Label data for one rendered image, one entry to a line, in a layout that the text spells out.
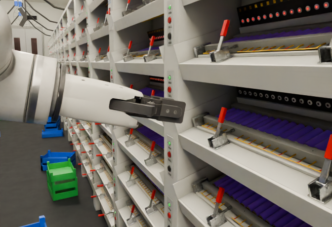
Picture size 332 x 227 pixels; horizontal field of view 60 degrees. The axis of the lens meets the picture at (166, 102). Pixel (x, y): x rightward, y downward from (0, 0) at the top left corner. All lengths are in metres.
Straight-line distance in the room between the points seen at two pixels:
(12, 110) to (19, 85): 0.03
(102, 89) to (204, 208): 0.53
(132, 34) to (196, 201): 0.91
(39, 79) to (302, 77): 0.35
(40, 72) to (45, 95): 0.03
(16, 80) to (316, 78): 0.37
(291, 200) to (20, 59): 0.42
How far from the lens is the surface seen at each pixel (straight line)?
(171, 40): 0.81
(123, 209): 1.60
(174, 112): 0.41
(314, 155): 0.54
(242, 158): 0.60
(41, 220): 1.40
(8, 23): 0.31
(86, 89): 0.35
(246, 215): 0.71
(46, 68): 0.36
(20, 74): 0.35
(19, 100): 0.35
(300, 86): 0.47
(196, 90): 0.80
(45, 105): 0.35
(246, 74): 0.55
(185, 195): 0.86
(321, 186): 0.47
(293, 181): 0.52
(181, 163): 0.83
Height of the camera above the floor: 1.13
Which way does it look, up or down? 8 degrees down
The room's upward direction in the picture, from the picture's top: straight up
